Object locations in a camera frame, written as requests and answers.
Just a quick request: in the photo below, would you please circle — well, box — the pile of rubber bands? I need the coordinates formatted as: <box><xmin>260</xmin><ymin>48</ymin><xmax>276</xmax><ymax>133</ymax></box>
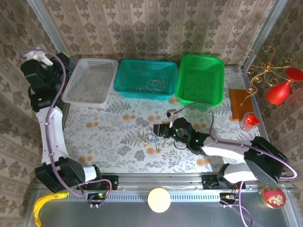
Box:
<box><xmin>144</xmin><ymin>132</ymin><xmax>166</xmax><ymax>152</ymax></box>

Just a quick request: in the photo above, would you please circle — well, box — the thin yellow cable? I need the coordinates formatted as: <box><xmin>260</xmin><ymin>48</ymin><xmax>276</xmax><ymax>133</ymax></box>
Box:
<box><xmin>138</xmin><ymin>129</ymin><xmax>175</xmax><ymax>148</ymax></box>

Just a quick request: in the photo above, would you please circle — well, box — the thin blue cable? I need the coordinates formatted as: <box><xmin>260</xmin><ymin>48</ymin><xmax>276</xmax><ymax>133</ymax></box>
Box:
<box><xmin>65</xmin><ymin>60</ymin><xmax>89</xmax><ymax>93</ymax></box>

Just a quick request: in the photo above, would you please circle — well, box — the thin beige cable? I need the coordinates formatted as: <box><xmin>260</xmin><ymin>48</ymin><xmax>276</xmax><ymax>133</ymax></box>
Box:
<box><xmin>136</xmin><ymin>77</ymin><xmax>168</xmax><ymax>93</ymax></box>

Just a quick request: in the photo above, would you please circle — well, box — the white plastic basket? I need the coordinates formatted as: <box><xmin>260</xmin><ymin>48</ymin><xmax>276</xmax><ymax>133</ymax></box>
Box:
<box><xmin>62</xmin><ymin>58</ymin><xmax>119</xmax><ymax>109</ymax></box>

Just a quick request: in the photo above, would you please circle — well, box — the floral tablecloth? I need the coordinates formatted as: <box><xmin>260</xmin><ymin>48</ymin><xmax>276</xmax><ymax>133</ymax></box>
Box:
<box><xmin>60</xmin><ymin>63</ymin><xmax>269</xmax><ymax>175</ymax></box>

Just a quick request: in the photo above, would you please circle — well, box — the green plastic basket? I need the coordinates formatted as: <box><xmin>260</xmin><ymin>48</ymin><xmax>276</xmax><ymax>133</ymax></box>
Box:
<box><xmin>174</xmin><ymin>53</ymin><xmax>225</xmax><ymax>110</ymax></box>

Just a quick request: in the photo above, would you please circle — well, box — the teal plastic basket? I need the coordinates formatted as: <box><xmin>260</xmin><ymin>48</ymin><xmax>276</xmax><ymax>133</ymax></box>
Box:
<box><xmin>113</xmin><ymin>59</ymin><xmax>178</xmax><ymax>102</ymax></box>

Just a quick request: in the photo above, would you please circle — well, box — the brown wooden board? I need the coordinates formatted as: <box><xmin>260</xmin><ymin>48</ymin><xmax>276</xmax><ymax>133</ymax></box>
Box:
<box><xmin>229</xmin><ymin>88</ymin><xmax>256</xmax><ymax>122</ymax></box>

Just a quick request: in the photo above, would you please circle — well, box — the clear cup with red contents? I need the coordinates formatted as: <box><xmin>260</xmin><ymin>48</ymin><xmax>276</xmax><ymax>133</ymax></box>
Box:
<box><xmin>240</xmin><ymin>112</ymin><xmax>261</xmax><ymax>131</ymax></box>

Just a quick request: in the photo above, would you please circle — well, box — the pale yellow ball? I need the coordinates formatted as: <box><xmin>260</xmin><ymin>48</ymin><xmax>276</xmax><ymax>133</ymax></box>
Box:
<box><xmin>147</xmin><ymin>188</ymin><xmax>171</xmax><ymax>213</ymax></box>

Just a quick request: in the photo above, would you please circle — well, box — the red goblet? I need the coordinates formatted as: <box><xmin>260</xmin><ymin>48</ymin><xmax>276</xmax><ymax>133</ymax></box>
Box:
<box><xmin>265</xmin><ymin>67</ymin><xmax>303</xmax><ymax>106</ymax></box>

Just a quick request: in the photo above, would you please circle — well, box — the round red tin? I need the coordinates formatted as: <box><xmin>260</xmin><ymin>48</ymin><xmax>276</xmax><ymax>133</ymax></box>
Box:
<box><xmin>259</xmin><ymin>185</ymin><xmax>287</xmax><ymax>209</ymax></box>

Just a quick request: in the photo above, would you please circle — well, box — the yellow banana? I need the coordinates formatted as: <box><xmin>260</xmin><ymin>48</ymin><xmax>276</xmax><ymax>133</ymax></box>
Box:
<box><xmin>33</xmin><ymin>191</ymin><xmax>70</xmax><ymax>227</ymax></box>

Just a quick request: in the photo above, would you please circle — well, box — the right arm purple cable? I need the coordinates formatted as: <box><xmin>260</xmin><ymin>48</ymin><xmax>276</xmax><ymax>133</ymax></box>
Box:
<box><xmin>175</xmin><ymin>102</ymin><xmax>298</xmax><ymax>227</ymax></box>

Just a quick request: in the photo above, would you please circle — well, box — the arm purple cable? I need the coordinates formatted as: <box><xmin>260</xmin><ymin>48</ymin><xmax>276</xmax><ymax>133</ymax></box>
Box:
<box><xmin>175</xmin><ymin>102</ymin><xmax>298</xmax><ymax>227</ymax></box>
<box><xmin>19</xmin><ymin>48</ymin><xmax>112</xmax><ymax>209</ymax></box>

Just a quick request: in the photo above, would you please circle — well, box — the aluminium frame post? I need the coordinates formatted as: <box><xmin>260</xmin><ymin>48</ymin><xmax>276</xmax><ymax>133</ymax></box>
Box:
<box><xmin>27</xmin><ymin>0</ymin><xmax>71</xmax><ymax>57</ymax></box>
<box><xmin>241</xmin><ymin>0</ymin><xmax>287</xmax><ymax>69</ymax></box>

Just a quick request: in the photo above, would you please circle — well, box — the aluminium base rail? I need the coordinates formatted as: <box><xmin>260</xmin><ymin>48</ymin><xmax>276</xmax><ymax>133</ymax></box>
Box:
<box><xmin>100</xmin><ymin>172</ymin><xmax>291</xmax><ymax>191</ymax></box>

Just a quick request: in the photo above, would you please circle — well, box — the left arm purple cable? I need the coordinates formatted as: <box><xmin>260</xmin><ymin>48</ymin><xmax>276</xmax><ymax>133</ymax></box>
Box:
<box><xmin>19</xmin><ymin>48</ymin><xmax>112</xmax><ymax>209</ymax></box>

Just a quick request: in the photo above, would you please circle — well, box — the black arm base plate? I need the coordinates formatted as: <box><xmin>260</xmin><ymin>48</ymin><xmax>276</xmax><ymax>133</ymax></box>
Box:
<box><xmin>77</xmin><ymin>175</ymin><xmax>119</xmax><ymax>191</ymax></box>
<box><xmin>202</xmin><ymin>175</ymin><xmax>247</xmax><ymax>190</ymax></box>

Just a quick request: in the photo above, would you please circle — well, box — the slotted grey cable duct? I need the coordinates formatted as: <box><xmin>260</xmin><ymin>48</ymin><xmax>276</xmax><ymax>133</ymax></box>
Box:
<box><xmin>63</xmin><ymin>191</ymin><xmax>222</xmax><ymax>202</ymax></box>

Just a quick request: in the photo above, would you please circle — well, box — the gold wire ornament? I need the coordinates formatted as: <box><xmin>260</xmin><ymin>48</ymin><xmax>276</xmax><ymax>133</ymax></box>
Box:
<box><xmin>240</xmin><ymin>45</ymin><xmax>298</xmax><ymax>107</ymax></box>

